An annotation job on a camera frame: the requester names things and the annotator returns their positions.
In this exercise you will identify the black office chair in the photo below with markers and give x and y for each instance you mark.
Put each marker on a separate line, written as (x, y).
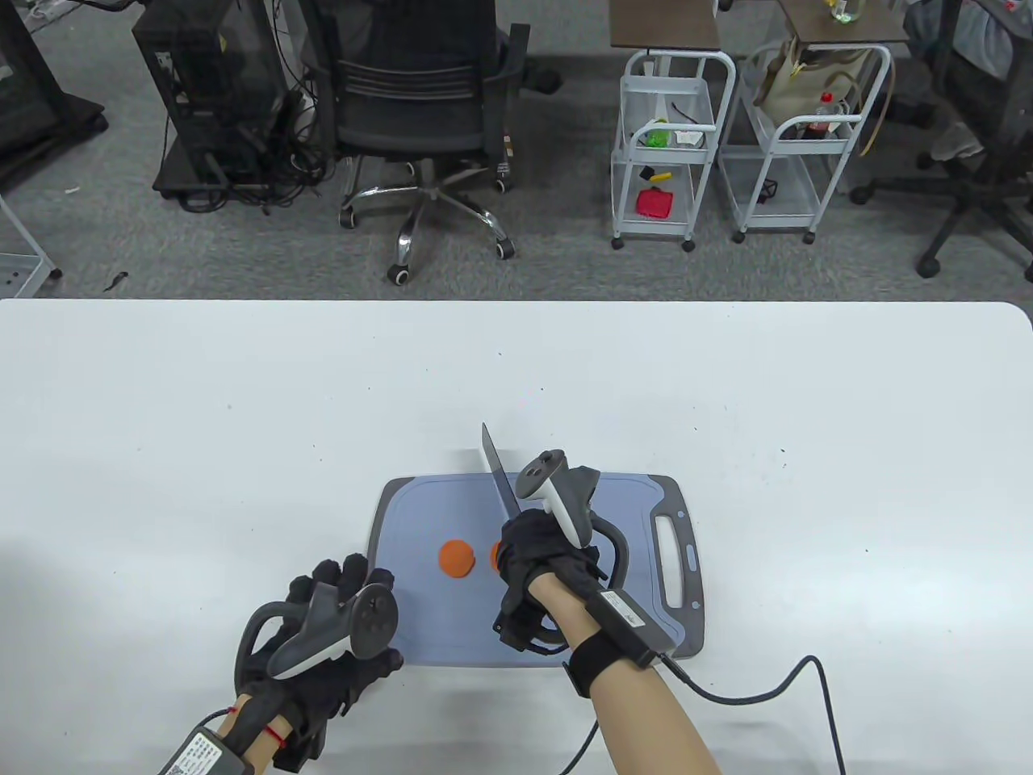
(411, 121)
(972, 190)

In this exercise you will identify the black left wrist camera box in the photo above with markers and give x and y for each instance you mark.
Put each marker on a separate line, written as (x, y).
(198, 755)

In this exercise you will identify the orange plasticine disc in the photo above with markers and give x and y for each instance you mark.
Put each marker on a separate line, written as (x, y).
(456, 559)
(495, 557)

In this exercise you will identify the red pouch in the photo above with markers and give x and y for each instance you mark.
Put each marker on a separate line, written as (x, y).
(654, 202)

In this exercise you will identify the blue grey cutting board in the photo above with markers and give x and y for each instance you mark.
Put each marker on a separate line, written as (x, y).
(452, 630)

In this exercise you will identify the green packet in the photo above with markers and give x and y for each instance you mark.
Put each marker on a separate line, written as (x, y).
(658, 137)

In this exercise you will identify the small white box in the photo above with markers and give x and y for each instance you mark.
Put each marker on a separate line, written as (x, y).
(687, 138)

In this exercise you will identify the red capped soda bottle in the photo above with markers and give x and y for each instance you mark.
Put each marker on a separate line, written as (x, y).
(825, 117)

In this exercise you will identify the yellow green bottle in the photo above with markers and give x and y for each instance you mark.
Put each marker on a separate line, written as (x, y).
(843, 10)

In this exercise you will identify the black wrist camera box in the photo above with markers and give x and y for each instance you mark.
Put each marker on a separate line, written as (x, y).
(633, 626)
(198, 755)

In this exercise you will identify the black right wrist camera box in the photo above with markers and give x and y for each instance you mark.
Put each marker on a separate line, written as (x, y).
(633, 626)

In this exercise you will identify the black floor scrap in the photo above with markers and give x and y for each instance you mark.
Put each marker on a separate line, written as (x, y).
(117, 281)

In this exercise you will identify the grey white controller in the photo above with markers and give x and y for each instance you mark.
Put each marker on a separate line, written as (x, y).
(311, 638)
(569, 504)

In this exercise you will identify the black computer tower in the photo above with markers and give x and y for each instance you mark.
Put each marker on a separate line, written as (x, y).
(202, 81)

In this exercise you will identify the person's left forearm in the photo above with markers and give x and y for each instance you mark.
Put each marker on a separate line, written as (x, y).
(262, 747)

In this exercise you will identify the brown wooden desk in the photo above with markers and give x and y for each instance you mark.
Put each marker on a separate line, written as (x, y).
(662, 24)
(871, 28)

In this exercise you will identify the yellow black tool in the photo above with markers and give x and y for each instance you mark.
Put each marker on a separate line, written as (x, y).
(660, 176)

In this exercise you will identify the grey white right controller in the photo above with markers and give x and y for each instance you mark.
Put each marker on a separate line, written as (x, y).
(569, 504)

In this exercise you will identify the grey white left controller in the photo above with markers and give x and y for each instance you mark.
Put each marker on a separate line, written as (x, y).
(311, 638)

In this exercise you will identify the black rolling stand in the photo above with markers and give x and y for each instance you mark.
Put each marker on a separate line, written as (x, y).
(32, 113)

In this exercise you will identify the black kitchen knife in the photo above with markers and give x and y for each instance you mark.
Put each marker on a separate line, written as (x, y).
(500, 472)

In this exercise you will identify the person's right hand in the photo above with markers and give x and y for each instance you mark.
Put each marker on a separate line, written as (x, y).
(529, 557)

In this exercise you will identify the person's left hand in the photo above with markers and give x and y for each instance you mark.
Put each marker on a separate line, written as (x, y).
(331, 694)

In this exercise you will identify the person's right forearm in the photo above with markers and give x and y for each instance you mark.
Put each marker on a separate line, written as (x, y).
(646, 726)

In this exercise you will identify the white rolling cart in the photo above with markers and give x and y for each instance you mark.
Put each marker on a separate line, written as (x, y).
(775, 224)
(674, 234)

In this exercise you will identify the beige bag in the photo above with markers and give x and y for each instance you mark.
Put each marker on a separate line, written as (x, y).
(791, 89)

